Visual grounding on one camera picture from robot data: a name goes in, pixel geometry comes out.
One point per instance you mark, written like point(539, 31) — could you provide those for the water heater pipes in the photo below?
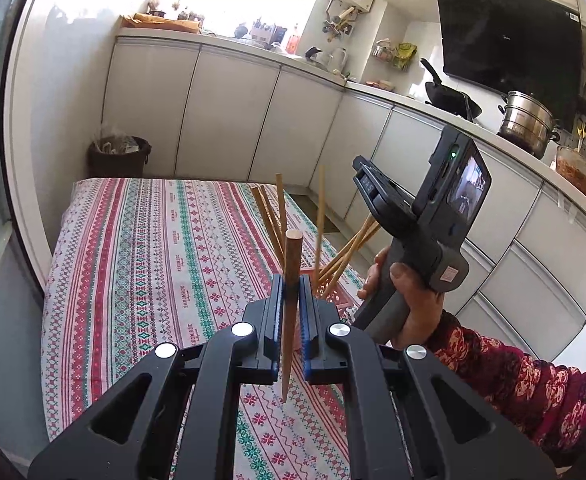
point(340, 20)

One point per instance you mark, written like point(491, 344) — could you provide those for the white kettle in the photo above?
point(338, 60)

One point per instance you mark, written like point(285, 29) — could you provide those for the plate of food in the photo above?
point(379, 85)

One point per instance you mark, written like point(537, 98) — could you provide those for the pink plastic basket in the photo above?
point(345, 301)

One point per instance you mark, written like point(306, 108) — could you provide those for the orange bottle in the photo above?
point(293, 40)

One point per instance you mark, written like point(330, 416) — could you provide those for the black range hood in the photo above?
point(503, 45)

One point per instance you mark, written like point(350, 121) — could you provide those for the brown cardboard box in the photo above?
point(158, 20)

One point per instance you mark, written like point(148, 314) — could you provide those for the white utensil holder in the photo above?
point(261, 32)

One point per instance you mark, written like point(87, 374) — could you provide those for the white base cabinets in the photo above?
point(233, 110)

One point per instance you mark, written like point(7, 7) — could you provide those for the dark trash bin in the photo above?
point(118, 162)

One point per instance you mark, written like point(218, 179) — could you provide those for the yellow-green bag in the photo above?
point(404, 56)

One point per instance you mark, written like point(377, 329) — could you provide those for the striped patterned tablecloth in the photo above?
point(138, 285)

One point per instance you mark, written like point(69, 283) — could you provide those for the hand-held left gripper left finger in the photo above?
point(272, 350)

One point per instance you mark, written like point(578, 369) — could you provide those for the person's right hand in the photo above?
point(420, 310)

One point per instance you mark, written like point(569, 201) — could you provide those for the steel steamer pot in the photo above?
point(525, 120)

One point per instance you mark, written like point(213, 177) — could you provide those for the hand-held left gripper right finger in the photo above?
point(307, 355)

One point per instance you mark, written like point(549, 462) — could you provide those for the yellow scissors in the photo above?
point(582, 130)

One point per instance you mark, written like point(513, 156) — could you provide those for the small black appliance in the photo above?
point(313, 53)

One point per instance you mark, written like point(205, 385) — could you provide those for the dark brown wooden chopstick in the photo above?
point(290, 280)

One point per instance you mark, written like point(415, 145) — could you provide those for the row of small ornaments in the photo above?
point(183, 10)

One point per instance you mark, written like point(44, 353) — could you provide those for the glass bowl of food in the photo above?
point(575, 170)

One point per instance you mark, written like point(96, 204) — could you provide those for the black wok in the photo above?
point(450, 97)

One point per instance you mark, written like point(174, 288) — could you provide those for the person's right forearm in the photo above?
point(523, 385)

